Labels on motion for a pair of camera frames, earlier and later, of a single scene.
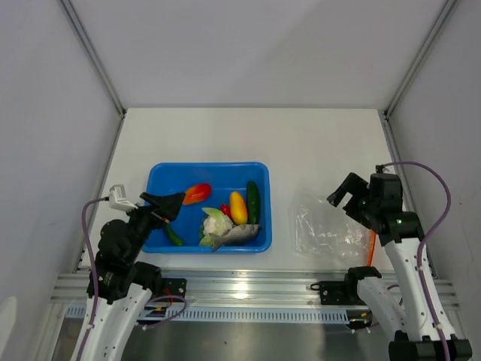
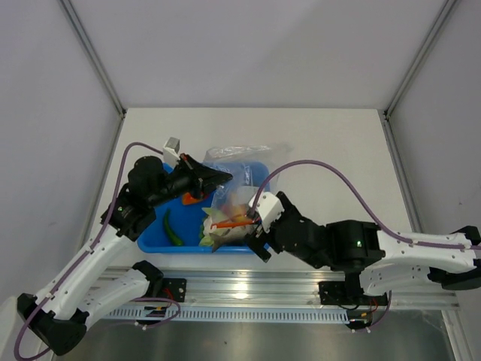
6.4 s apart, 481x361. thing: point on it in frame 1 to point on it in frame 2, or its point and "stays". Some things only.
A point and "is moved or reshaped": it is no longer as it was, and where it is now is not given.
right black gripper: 354,185 to 289,213
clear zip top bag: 324,232 is moved or reshaped
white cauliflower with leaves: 216,222 stays
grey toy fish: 241,234 stays
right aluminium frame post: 387,113 stays
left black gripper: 170,206 to 209,177
